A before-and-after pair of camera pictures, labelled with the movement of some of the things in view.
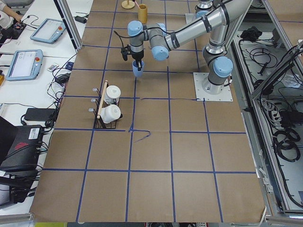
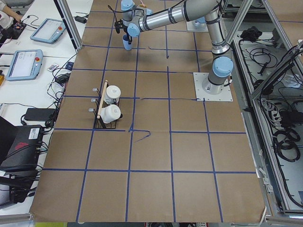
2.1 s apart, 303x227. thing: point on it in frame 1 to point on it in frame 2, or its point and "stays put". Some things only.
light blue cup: [137, 73] to [127, 46]
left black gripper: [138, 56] to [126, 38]
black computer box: [22, 157] stays put
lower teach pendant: [25, 65] stays put
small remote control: [52, 67] stays put
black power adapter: [40, 114] stays put
